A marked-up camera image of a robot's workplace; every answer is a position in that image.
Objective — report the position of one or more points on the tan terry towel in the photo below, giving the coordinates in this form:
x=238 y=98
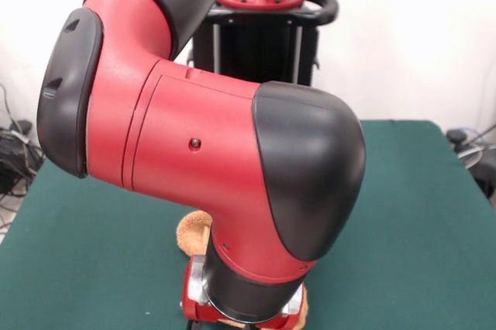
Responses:
x=191 y=229

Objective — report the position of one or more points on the dark green table cloth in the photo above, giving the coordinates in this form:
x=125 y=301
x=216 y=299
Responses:
x=407 y=229

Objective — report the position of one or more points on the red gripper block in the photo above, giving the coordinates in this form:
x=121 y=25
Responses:
x=193 y=310

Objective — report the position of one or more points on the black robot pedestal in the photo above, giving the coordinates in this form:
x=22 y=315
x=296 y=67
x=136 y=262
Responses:
x=255 y=47

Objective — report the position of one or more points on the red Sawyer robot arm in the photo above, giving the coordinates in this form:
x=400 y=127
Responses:
x=201 y=132

